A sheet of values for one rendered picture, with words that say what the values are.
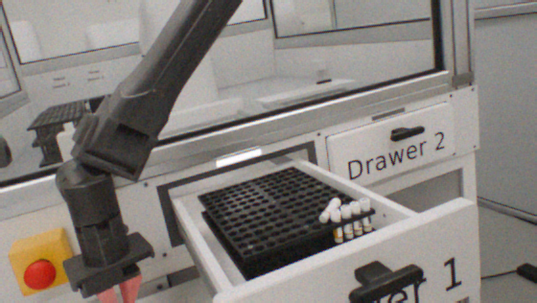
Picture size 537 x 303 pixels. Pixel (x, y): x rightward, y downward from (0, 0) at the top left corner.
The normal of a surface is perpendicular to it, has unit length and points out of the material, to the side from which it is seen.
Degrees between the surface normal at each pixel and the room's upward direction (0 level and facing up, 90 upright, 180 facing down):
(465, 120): 90
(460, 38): 90
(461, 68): 90
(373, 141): 90
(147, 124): 109
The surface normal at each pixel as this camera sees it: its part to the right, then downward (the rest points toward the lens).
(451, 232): 0.34, 0.18
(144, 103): 0.32, 0.50
